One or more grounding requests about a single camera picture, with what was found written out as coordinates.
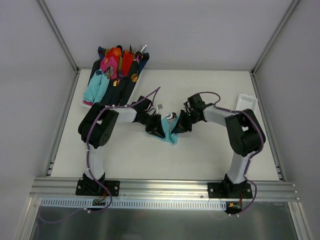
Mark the magenta rolled napkin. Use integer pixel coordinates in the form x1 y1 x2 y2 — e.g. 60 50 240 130
100 56 119 79

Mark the white utensil tray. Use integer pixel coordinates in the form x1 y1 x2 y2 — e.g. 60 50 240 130
235 93 258 112

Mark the red rolled napkin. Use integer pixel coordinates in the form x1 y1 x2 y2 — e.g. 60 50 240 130
120 50 134 76

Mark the dark navy rolled napkin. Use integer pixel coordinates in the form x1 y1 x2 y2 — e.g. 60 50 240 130
99 74 137 107

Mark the wooden handled spoon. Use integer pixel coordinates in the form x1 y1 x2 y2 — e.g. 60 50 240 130
166 112 177 131

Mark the light blue paper napkin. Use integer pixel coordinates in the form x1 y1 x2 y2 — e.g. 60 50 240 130
151 117 178 145

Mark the aluminium front rail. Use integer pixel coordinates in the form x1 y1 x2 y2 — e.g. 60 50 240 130
29 177 301 202

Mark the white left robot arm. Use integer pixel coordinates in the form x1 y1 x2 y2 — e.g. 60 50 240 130
78 99 166 195

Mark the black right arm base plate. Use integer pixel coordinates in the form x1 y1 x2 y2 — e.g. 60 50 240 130
207 181 253 200

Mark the light blue rolled napkin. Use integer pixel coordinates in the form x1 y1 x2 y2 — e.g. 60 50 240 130
83 69 110 104

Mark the white slotted cable duct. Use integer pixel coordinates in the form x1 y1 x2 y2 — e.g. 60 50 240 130
40 197 227 211

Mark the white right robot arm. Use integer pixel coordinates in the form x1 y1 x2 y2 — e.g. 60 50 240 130
171 104 266 198

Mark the white plastic basket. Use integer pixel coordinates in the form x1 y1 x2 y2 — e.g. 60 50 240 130
79 72 142 108

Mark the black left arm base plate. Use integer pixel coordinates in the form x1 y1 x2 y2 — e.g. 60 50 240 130
75 179 121 197

